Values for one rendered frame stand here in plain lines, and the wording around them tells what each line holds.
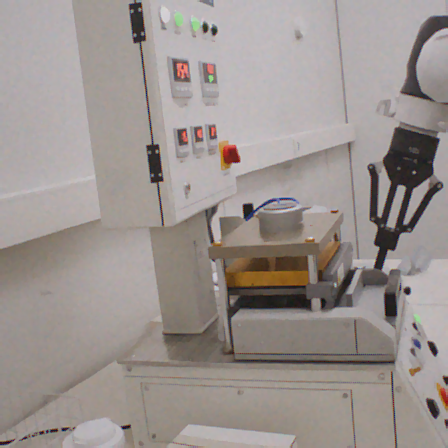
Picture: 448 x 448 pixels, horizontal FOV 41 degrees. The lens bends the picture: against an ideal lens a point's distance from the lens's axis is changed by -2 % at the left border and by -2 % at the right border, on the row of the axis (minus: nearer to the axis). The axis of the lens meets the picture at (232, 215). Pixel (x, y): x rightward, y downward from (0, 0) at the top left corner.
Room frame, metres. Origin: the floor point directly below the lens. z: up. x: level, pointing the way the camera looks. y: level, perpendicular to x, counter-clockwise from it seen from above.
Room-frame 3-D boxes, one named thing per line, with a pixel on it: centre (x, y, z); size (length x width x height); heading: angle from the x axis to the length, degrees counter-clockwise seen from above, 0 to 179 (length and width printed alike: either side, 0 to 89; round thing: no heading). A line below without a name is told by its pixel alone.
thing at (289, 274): (1.07, -0.09, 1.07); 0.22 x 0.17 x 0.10; 161
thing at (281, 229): (1.09, -0.06, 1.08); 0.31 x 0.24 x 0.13; 161
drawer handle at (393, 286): (1.00, -0.26, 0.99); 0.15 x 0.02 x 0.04; 161
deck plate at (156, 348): (1.07, -0.05, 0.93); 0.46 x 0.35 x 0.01; 71
